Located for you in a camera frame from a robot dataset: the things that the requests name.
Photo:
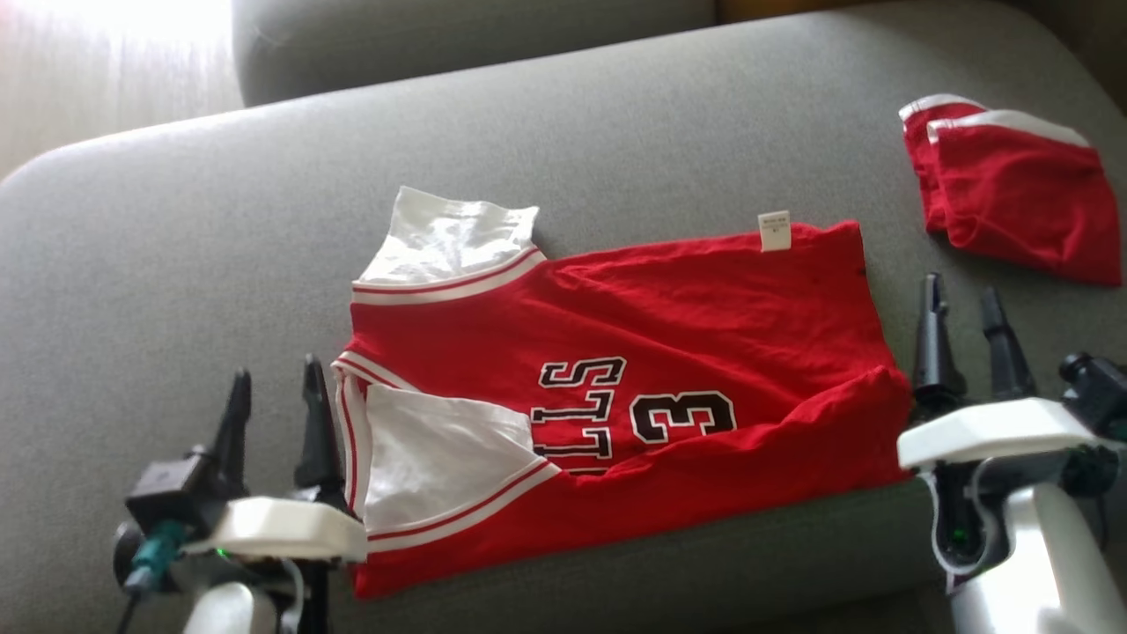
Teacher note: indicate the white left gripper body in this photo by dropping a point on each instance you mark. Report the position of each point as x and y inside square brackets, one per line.
[282, 528]

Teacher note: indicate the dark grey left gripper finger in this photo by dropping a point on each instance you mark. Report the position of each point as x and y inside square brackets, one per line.
[317, 440]
[233, 431]

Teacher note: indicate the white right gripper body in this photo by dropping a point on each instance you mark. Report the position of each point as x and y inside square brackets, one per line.
[995, 431]

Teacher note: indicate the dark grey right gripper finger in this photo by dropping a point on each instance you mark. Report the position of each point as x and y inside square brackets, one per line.
[1008, 370]
[935, 361]

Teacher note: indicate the red basketball shorts white stripe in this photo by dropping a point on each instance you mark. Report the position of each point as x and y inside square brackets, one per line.
[1021, 202]

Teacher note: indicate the red Bulls 23 jersey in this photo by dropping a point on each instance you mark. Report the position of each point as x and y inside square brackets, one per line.
[704, 335]

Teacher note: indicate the large grey sofa seat cushion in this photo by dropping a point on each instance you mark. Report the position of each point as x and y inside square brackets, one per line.
[616, 150]

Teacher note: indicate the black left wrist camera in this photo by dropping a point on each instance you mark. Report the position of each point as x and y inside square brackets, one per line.
[172, 493]

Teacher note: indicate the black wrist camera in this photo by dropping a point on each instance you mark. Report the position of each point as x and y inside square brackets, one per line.
[172, 493]
[1101, 396]

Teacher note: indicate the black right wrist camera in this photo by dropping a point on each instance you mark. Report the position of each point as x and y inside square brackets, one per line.
[1101, 396]

